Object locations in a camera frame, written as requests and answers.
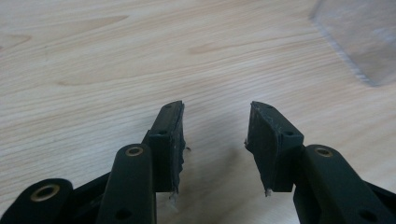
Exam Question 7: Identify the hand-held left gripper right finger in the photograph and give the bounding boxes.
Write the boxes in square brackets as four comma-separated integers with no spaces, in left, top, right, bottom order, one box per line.
[244,100,305,198]

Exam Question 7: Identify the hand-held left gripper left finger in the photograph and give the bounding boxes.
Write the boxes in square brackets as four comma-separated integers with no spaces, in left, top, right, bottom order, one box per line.
[141,100,187,200]

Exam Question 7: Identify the clear plastic container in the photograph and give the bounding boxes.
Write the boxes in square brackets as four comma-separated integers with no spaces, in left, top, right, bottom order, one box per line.
[309,0,396,88]

